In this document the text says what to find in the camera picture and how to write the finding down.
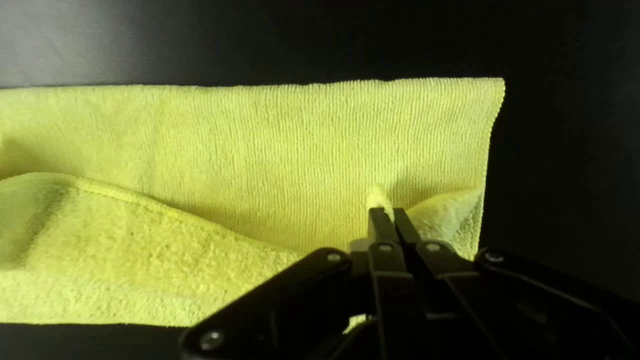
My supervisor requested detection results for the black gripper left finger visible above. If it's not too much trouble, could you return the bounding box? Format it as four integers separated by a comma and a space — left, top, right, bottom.
175, 206, 419, 360

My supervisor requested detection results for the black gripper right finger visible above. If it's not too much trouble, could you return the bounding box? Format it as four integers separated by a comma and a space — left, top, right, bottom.
391, 206, 640, 360

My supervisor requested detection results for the yellow towel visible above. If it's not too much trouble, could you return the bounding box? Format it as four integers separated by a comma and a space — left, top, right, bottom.
0, 77, 507, 331

